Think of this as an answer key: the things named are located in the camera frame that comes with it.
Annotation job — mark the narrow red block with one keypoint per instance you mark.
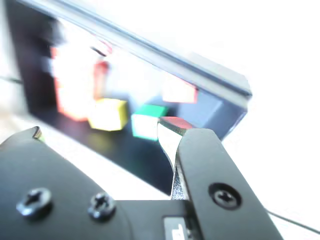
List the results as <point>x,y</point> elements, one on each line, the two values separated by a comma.
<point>101,80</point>

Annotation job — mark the large red block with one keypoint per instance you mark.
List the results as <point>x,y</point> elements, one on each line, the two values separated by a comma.
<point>70,87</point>

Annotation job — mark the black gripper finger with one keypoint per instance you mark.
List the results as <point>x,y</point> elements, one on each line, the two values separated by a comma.
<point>37,170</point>
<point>212,162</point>

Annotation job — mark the yellow cube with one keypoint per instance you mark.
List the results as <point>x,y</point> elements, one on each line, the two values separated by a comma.
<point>107,115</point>

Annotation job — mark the black box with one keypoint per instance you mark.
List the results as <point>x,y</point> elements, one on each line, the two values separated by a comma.
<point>140,157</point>

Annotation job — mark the green cube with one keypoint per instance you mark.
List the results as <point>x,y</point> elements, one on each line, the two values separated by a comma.
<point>145,125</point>

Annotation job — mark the small red piece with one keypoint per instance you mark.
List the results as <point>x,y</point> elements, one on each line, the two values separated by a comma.
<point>103,47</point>

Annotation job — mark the red cube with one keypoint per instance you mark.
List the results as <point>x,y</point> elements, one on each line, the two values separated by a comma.
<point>178,92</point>
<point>178,122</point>

